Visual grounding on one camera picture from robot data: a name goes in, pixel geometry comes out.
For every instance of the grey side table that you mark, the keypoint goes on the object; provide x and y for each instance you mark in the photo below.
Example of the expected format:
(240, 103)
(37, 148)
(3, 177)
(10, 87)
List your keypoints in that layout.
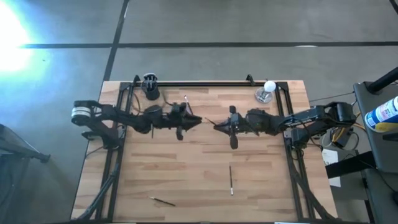
(382, 149)

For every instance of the black frame clamp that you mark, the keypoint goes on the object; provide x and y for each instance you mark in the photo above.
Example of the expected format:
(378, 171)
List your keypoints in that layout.
(250, 79)
(136, 80)

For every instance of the white paper sheet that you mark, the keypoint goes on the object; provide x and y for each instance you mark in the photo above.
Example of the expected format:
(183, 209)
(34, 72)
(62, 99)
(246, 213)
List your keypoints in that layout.
(329, 158)

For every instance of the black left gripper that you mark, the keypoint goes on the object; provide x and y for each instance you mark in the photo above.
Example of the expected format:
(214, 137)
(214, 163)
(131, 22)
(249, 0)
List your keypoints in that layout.
(178, 119)

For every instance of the white blue wipes canister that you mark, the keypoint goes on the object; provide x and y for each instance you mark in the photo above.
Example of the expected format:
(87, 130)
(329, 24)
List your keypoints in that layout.
(381, 113)

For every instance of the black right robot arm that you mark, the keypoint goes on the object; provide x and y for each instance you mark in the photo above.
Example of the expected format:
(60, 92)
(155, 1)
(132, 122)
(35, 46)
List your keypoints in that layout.
(295, 119)

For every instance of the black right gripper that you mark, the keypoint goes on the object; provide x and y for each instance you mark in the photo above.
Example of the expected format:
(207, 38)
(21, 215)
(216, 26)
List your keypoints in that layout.
(236, 124)

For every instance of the black makeup brush silver ferrule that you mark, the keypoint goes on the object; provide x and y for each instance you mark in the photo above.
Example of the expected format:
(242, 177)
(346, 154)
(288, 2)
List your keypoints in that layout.
(187, 104)

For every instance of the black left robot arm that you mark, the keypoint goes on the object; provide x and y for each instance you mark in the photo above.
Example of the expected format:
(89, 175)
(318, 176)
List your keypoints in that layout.
(124, 116)

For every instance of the black pole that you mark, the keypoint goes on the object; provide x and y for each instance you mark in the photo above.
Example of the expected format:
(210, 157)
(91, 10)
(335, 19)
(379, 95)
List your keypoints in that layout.
(382, 82)

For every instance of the black mesh pen cup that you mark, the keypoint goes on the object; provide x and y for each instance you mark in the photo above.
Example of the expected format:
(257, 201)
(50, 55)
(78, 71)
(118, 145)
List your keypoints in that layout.
(151, 93)

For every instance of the black stand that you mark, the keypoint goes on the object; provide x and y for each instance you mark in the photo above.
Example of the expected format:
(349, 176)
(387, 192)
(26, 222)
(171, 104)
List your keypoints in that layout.
(25, 151)

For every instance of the white bulb chrome table lamp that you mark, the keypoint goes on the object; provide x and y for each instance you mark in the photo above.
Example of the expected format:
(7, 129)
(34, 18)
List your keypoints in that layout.
(264, 95)

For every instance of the black aluminium table frame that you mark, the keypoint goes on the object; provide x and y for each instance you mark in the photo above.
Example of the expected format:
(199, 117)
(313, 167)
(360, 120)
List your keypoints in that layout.
(217, 84)

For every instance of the thin black makeup brush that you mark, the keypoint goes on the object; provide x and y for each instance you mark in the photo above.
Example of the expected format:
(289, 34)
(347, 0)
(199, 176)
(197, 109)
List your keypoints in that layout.
(161, 201)
(153, 84)

